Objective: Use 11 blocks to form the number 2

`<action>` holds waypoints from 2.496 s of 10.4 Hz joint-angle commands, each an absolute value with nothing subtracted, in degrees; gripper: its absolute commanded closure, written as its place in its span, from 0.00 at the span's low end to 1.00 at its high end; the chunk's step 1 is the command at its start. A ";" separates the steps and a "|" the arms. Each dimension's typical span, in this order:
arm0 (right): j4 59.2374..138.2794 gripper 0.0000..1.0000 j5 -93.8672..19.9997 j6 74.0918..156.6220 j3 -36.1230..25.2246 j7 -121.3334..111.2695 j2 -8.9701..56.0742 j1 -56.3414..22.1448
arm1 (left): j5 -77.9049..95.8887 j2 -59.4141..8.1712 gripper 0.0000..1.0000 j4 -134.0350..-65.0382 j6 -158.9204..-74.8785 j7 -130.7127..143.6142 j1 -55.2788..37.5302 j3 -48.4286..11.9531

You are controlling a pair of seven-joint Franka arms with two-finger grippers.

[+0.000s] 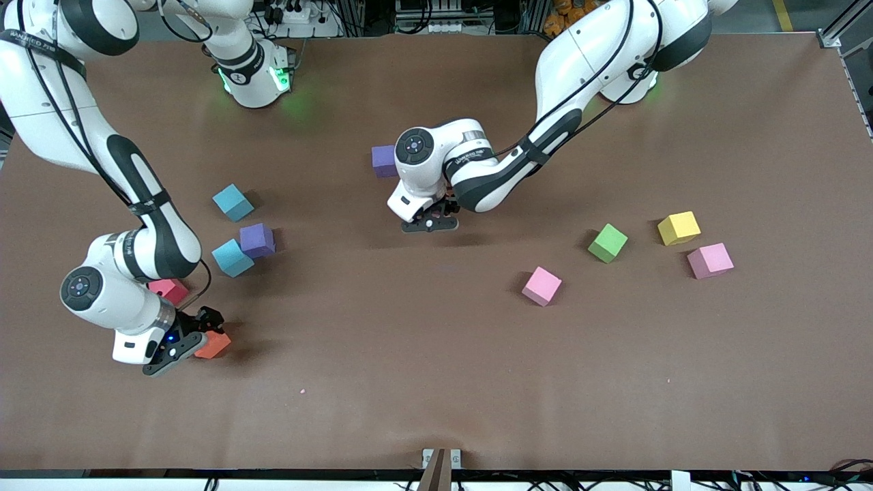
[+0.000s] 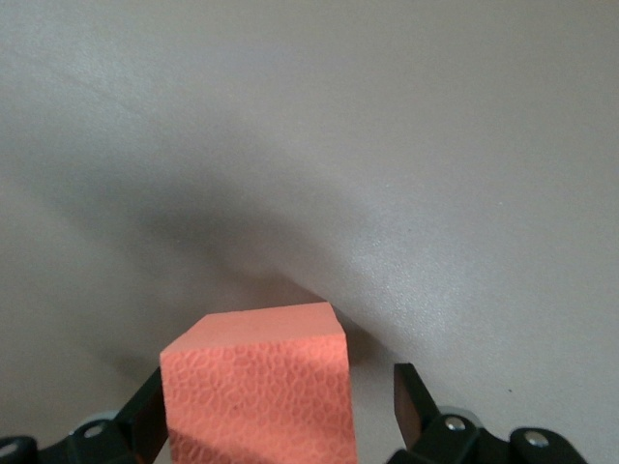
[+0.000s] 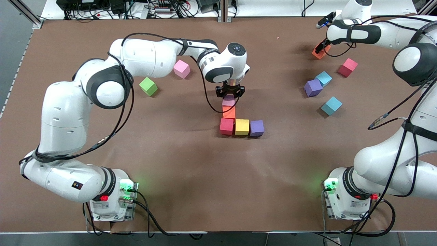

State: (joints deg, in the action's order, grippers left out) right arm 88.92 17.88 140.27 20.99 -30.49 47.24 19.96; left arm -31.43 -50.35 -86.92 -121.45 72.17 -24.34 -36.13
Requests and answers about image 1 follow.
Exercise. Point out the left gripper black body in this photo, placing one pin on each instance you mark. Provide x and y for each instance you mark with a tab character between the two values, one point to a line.
449	204

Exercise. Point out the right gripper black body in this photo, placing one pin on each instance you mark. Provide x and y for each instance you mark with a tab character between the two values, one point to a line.
191	322

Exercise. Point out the orange foam block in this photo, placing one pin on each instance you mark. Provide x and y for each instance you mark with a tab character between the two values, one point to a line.
214	345

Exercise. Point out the purple foam block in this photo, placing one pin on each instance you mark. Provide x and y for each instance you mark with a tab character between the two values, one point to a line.
257	240
383	161

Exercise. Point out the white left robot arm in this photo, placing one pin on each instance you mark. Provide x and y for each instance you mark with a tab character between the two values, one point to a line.
436	157

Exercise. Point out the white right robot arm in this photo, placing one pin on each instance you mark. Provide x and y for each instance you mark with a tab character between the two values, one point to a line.
116	300

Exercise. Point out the red foam block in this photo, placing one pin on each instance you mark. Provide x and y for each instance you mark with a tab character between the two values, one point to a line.
170	290

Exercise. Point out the light blue foam block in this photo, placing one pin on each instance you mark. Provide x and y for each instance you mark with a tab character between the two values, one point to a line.
232	258
232	202

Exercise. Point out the green foam block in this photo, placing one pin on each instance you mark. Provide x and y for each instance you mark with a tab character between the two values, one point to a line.
608	243

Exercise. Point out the yellow foam block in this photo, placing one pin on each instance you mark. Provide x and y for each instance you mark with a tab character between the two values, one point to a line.
678	228

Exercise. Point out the orange snack bag pile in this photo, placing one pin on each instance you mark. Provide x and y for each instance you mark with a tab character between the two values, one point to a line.
573	8

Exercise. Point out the white power strip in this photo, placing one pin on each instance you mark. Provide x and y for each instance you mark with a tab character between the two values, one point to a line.
294	13

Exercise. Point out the metal table edge bracket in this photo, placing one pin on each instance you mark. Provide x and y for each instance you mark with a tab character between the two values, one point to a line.
442	464

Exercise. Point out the aluminium frame post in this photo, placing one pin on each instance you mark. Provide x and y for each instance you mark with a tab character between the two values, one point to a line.
832	37

